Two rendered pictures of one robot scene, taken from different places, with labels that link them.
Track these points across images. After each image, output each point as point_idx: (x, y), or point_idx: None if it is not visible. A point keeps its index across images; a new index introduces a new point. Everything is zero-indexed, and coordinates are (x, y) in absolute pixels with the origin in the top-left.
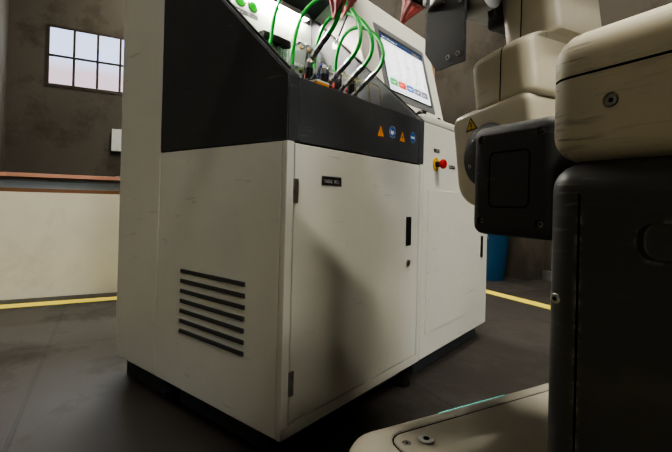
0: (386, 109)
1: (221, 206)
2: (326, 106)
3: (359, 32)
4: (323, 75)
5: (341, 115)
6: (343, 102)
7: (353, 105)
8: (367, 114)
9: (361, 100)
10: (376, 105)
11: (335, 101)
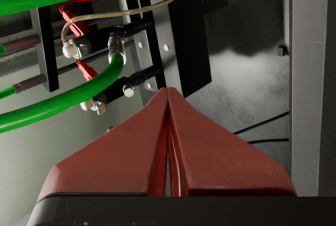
0: (329, 12)
1: None
2: (330, 192)
3: (71, 107)
4: (96, 51)
5: (335, 155)
6: (326, 165)
7: (328, 138)
8: (335, 87)
9: (323, 121)
10: (326, 62)
11: (326, 182)
